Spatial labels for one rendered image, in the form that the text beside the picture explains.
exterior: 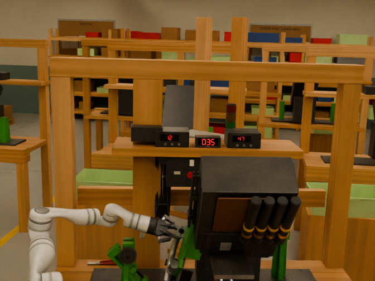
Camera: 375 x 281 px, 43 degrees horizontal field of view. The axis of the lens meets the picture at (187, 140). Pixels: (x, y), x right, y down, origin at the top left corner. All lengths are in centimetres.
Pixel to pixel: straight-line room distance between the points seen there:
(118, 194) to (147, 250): 32
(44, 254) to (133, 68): 97
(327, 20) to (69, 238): 1022
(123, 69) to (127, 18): 1001
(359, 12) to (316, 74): 984
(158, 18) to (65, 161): 989
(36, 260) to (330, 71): 156
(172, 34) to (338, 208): 682
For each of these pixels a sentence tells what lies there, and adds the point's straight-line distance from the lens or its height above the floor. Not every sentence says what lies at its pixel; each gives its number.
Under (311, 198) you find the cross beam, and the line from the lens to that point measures 262.
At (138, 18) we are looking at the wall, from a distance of 1222.
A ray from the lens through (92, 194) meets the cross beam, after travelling 252.
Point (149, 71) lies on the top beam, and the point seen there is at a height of 189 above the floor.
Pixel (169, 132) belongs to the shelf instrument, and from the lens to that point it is 223.
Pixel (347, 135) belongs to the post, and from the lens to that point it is 249.
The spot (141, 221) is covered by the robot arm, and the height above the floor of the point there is 125.
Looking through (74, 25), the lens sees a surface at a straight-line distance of 1266.
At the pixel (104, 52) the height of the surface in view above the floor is 166.
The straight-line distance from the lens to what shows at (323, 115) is 1155.
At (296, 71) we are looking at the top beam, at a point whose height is 190.
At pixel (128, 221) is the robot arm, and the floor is 125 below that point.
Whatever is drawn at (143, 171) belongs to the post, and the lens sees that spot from 237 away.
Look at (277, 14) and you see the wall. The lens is 1194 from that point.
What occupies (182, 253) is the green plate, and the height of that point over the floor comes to 114.
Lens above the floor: 204
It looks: 12 degrees down
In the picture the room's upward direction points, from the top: 2 degrees clockwise
